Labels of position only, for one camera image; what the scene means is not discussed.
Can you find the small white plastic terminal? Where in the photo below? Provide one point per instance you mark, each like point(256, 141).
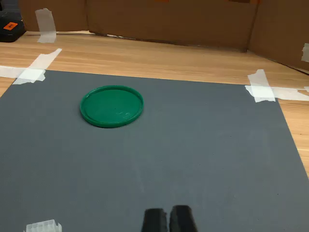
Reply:
point(43, 227)

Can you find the round green lid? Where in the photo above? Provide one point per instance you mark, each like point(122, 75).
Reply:
point(111, 106)

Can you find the dark grey mat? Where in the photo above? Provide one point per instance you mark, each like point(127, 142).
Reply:
point(169, 149)

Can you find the white tape patch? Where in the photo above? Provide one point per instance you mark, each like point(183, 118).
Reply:
point(262, 93)
point(33, 75)

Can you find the brown cardboard partition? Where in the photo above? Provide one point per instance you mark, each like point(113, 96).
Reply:
point(169, 19)

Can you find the white tape strip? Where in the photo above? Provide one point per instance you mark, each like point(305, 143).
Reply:
point(46, 24)
point(305, 52)

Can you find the black case with orange label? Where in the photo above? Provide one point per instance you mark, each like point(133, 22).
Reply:
point(9, 35)

